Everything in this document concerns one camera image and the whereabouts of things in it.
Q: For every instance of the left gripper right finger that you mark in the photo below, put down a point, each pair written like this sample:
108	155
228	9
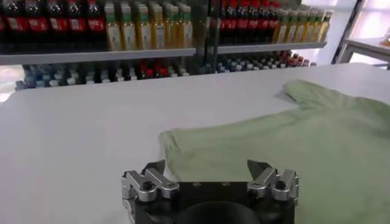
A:
274	185

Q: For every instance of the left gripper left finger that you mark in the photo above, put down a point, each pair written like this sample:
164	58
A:
143	185

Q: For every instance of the light green t-shirt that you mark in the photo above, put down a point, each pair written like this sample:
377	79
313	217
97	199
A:
304	146

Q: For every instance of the grey metal shelf rack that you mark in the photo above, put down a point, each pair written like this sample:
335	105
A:
91	56
268	47

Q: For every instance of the yellow juice bottle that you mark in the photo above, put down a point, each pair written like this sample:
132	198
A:
144	33
317	29
129	33
159	32
281	30
114	33
309	30
291	30
325	28
173	32
186	30
300	30

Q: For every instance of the black metal pole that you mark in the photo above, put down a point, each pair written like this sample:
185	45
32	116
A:
348	30

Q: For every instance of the clear container orange base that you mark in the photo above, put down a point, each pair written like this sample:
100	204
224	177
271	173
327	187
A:
387	39

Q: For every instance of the white metal frame table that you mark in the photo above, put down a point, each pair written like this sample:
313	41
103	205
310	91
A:
365	45

